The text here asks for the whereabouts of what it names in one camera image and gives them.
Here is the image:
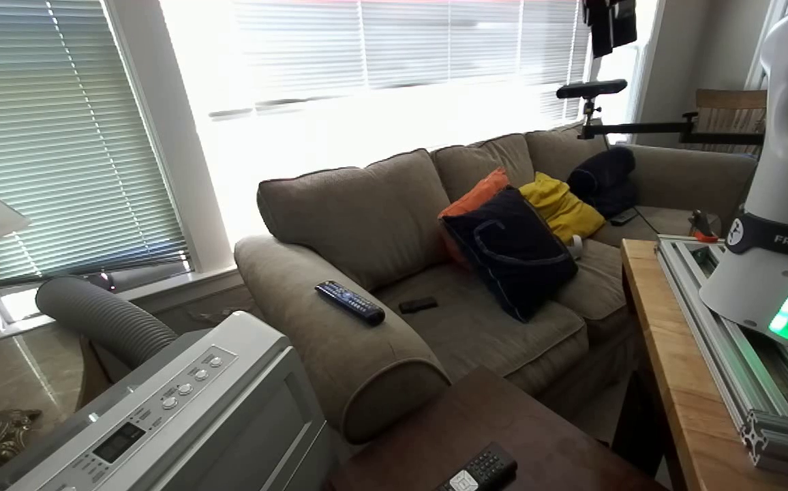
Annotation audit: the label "black remote on sofa arm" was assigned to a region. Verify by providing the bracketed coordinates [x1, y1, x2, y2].
[316, 280, 384, 328]

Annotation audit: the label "white portable air conditioner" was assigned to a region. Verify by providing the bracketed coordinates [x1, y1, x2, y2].
[0, 310, 335, 491]

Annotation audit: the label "navy blue throw pillow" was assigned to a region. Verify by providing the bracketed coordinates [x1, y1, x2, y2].
[457, 189, 575, 321]

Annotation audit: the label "dark brown side table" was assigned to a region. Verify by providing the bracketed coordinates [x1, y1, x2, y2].
[326, 372, 667, 491]

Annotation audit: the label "beige fabric sofa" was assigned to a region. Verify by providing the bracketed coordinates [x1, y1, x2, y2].
[234, 125, 757, 441]

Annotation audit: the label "yellow throw pillow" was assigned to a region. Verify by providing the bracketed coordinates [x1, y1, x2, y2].
[521, 171, 605, 242]

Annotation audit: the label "black remote on side table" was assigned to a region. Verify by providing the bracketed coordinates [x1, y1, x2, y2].
[440, 441, 518, 491]

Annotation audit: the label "dark blue folded blanket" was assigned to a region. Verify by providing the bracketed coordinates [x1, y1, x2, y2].
[568, 146, 638, 217]

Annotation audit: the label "orange throw pillow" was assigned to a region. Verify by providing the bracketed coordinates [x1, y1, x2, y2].
[440, 170, 511, 264]

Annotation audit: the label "aluminium rail robot base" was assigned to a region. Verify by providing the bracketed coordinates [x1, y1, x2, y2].
[657, 236, 788, 475]

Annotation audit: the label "black camera on tripod arm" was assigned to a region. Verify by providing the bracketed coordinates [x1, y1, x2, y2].
[558, 80, 766, 145]

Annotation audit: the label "white window blinds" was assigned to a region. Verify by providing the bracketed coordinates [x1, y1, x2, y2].
[0, 0, 187, 287]

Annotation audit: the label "grey flexible exhaust hose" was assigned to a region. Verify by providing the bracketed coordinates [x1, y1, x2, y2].
[33, 275, 181, 372]

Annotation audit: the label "light wooden robot table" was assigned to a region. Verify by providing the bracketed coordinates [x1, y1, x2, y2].
[623, 239, 788, 491]

